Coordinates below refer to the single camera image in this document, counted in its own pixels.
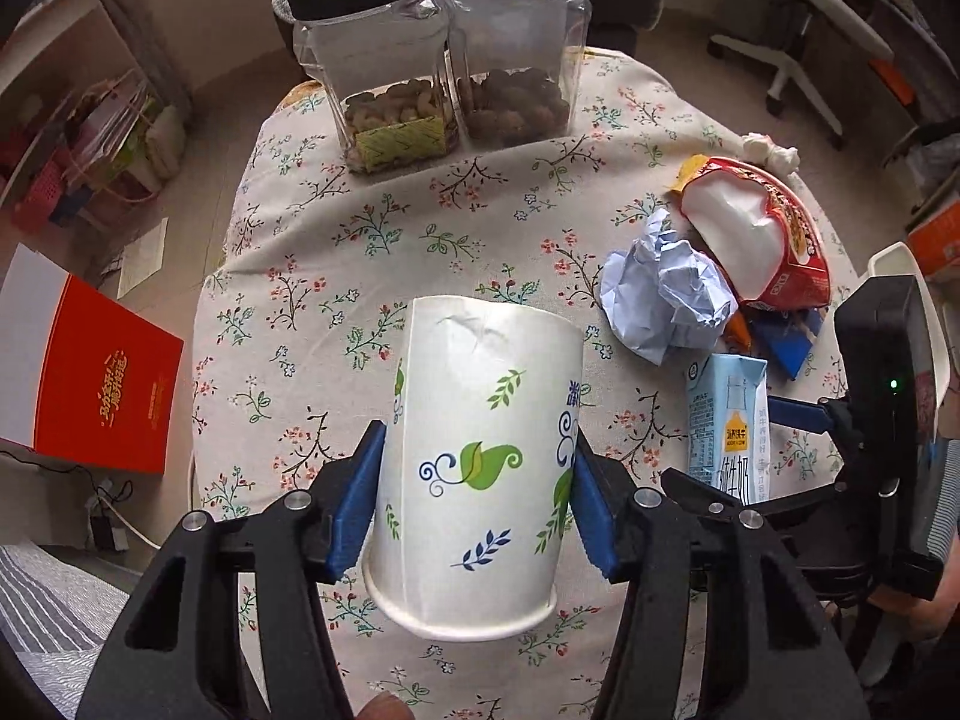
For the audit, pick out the crumpled white paper ball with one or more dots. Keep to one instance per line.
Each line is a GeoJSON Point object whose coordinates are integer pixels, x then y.
{"type": "Point", "coordinates": [663, 293]}

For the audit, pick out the light blue milk carton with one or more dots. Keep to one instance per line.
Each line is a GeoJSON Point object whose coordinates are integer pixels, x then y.
{"type": "Point", "coordinates": [729, 438]}

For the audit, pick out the blue snack wrapper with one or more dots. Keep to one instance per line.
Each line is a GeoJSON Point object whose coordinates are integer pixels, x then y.
{"type": "Point", "coordinates": [786, 338]}

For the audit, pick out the red noodle snack bag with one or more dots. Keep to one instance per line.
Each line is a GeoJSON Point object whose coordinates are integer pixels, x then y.
{"type": "Point", "coordinates": [758, 230]}

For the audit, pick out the white office chair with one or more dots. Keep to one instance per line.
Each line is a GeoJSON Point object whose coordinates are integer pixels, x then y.
{"type": "Point", "coordinates": [894, 37]}

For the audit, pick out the white trash bin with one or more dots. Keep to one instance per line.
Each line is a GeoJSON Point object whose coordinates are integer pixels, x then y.
{"type": "Point", "coordinates": [927, 338]}

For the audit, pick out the person's right hand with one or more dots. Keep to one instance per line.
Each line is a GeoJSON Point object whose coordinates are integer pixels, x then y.
{"type": "Point", "coordinates": [920, 619]}

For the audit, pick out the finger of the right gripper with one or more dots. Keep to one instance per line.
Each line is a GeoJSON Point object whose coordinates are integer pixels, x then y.
{"type": "Point", "coordinates": [785, 514]}
{"type": "Point", "coordinates": [801, 415]}

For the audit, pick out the white floral paper cup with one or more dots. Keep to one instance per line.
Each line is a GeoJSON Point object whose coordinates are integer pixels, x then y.
{"type": "Point", "coordinates": [477, 471]}

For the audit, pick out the clear jar with brown nuts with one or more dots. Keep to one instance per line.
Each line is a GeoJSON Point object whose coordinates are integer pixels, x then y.
{"type": "Point", "coordinates": [516, 67]}

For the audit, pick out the floral tablecloth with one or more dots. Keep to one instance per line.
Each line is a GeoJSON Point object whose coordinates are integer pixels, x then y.
{"type": "Point", "coordinates": [298, 336]}

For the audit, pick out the clear jar with cashews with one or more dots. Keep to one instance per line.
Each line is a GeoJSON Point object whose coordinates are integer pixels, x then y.
{"type": "Point", "coordinates": [384, 67]}

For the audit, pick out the white curved bookshelf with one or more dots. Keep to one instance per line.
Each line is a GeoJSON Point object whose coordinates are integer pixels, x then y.
{"type": "Point", "coordinates": [93, 115]}

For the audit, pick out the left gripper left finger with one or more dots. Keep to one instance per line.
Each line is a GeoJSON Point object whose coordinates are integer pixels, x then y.
{"type": "Point", "coordinates": [174, 651]}

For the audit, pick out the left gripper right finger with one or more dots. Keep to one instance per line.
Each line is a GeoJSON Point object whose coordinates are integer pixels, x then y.
{"type": "Point", "coordinates": [769, 650]}

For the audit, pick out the white tissue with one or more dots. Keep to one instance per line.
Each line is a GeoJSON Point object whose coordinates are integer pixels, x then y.
{"type": "Point", "coordinates": [762, 150]}

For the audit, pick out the red and white box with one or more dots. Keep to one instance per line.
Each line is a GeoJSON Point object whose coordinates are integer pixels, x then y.
{"type": "Point", "coordinates": [84, 379]}

